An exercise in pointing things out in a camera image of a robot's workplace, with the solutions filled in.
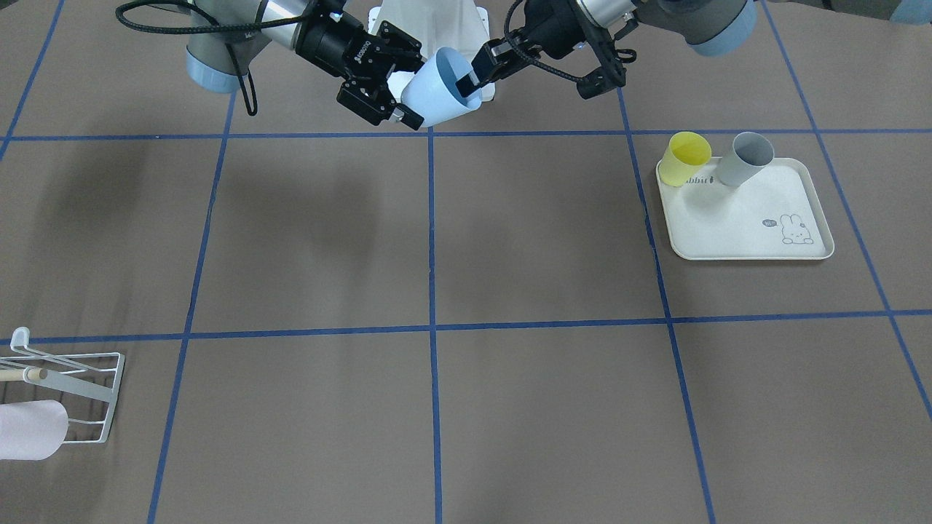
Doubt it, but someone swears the pink plastic cup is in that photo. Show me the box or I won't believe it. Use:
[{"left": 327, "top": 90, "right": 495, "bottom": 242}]
[{"left": 1, "top": 400, "right": 69, "bottom": 461}]

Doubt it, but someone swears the white wire cup rack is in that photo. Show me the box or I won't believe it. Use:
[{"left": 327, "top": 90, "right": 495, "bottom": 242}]
[{"left": 1, "top": 326, "right": 127, "bottom": 445}]

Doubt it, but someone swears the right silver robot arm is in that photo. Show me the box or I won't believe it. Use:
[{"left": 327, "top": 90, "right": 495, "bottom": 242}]
[{"left": 186, "top": 1, "right": 424, "bottom": 130}]

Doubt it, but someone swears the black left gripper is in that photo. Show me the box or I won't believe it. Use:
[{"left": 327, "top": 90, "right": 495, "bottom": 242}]
[{"left": 456, "top": 1, "right": 601, "bottom": 98}]

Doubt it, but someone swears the grey plastic cup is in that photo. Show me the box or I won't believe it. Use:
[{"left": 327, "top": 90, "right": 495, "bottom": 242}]
[{"left": 713, "top": 130, "right": 775, "bottom": 188}]

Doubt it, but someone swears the light blue plastic cup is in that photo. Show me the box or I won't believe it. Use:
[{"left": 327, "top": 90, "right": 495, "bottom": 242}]
[{"left": 400, "top": 47, "right": 482, "bottom": 129}]

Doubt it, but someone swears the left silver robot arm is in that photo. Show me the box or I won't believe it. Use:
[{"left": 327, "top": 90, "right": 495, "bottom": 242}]
[{"left": 454, "top": 1, "right": 757, "bottom": 99}]

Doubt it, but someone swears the yellow plastic cup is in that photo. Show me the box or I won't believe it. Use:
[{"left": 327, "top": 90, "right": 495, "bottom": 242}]
[{"left": 657, "top": 130, "right": 712, "bottom": 188}]

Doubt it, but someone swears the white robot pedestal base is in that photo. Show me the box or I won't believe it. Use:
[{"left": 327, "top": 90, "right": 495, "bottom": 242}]
[{"left": 364, "top": 0, "right": 497, "bottom": 104}]

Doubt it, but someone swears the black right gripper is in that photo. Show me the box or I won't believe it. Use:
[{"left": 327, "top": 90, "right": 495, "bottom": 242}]
[{"left": 294, "top": 7, "right": 424, "bottom": 130}]

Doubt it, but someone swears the cream rabbit tray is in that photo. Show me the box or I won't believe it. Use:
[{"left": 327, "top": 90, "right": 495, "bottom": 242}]
[{"left": 655, "top": 158, "right": 835, "bottom": 261}]

